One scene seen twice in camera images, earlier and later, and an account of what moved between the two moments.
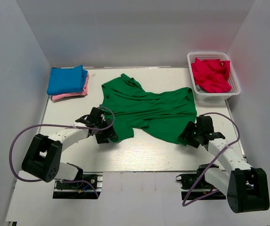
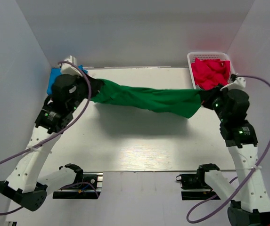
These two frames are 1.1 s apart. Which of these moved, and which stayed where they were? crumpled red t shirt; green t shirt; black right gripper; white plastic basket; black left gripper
Moved: black left gripper; black right gripper; green t shirt
Stayed: white plastic basket; crumpled red t shirt
